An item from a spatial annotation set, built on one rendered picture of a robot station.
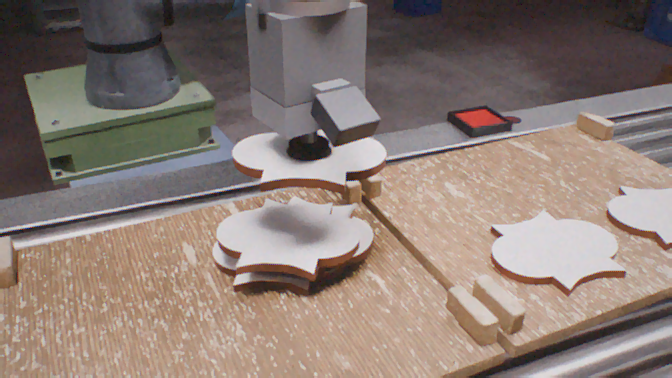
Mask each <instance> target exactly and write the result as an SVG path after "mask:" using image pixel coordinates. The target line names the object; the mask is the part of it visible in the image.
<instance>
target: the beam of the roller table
mask: <svg viewBox="0 0 672 378"><path fill-rule="evenodd" d="M670 109H672V83H669V84H663V85H658V86H652V88H645V89H639V90H634V91H628V92H622V93H616V94H611V95H604V96H598V97H592V98H586V99H581V100H575V101H568V102H562V103H557V104H551V105H545V106H539V107H534V108H527V109H521V110H515V111H510V112H504V113H500V114H502V115H504V116H516V117H519V118H520V119H521V122H519V123H513V126H512V131H511V132H505V133H500V134H495V135H488V136H483V137H477V138H470V137H469V136H467V135H466V134H465V133H463V132H462V131H460V130H459V129H458V128H456V127H455V126H454V125H451V123H450V122H444V123H438V125H433V126H427V127H421V128H415V129H408V130H403V131H397V132H391V133H385V134H380V135H374V136H373V137H369V139H373V140H375V141H377V142H379V143H380V144H381V145H382V146H383V147H384V148H385V150H386V163H391V162H396V161H401V160H407V159H413V158H418V157H423V156H429V155H434V154H439V153H444V152H450V151H456V150H461V149H466V148H471V147H476V146H480V145H484V144H489V143H494V142H499V141H503V140H507V139H512V138H516V137H521V136H525V135H529V134H535V133H539V132H544V131H548V130H552V129H557V128H561V127H566V125H570V124H575V123H577V120H578V115H579V112H589V113H591V114H594V115H597V116H599V117H602V118H605V119H607V120H609V121H611V120H617V119H622V118H627V117H632V116H638V115H643V114H648V113H654V112H659V111H665V110H670ZM260 183H261V179H258V178H253V177H250V176H246V175H244V174H242V173H240V172H239V171H237V170H236V169H235V167H234V164H233V159H232V160H226V161H220V162H214V163H208V164H202V165H196V167H190V168H184V169H179V170H173V171H167V172H160V173H155V174H149V175H143V176H137V177H132V178H126V179H119V180H113V181H107V182H102V183H96V184H90V185H84V186H78V187H72V188H66V189H60V190H55V191H49V192H43V193H36V194H30V195H25V196H19V197H13V198H7V199H2V200H0V237H5V236H11V235H16V234H21V233H26V232H32V231H37V230H43V229H48V228H54V227H59V226H64V225H69V224H74V223H80V222H86V221H91V220H96V219H102V218H107V217H112V216H117V215H124V214H129V213H134V212H139V211H144V210H150V208H155V207H160V206H166V205H172V204H177V203H182V202H187V201H192V200H198V199H203V198H209V197H214V196H220V195H225V194H230V193H235V192H241V191H246V190H252V189H257V188H261V184H260Z"/></svg>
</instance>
